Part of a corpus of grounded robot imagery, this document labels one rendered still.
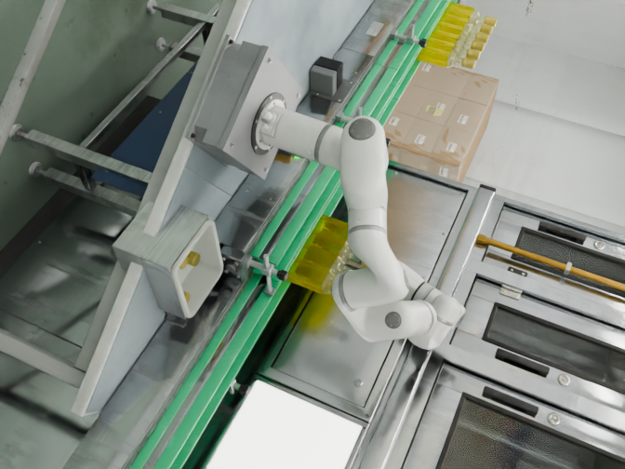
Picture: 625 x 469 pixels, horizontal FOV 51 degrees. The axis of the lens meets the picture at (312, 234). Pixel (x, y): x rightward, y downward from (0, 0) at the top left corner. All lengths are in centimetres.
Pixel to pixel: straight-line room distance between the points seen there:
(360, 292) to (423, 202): 89
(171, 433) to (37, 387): 51
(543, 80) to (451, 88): 180
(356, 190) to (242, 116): 33
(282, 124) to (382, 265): 43
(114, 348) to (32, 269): 70
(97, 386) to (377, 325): 65
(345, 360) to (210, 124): 76
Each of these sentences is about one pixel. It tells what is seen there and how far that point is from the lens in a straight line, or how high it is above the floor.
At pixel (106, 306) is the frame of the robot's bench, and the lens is 164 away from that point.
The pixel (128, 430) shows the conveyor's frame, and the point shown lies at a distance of 163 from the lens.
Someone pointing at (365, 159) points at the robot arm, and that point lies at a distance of 138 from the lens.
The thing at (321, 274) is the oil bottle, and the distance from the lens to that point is 181.
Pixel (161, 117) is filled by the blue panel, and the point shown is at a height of 38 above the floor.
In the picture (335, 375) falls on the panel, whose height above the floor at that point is 118.
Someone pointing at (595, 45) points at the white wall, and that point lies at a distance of 811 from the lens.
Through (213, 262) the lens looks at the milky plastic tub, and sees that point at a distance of 171.
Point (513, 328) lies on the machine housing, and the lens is 203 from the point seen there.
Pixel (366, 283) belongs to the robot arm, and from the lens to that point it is 139.
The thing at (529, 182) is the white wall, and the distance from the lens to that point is 657.
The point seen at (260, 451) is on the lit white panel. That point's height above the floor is 110.
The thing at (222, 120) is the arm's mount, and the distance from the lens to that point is 150.
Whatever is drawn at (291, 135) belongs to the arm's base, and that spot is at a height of 95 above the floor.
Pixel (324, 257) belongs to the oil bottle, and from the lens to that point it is 185.
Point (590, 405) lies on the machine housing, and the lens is 196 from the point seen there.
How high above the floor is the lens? 149
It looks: 16 degrees down
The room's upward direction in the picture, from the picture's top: 110 degrees clockwise
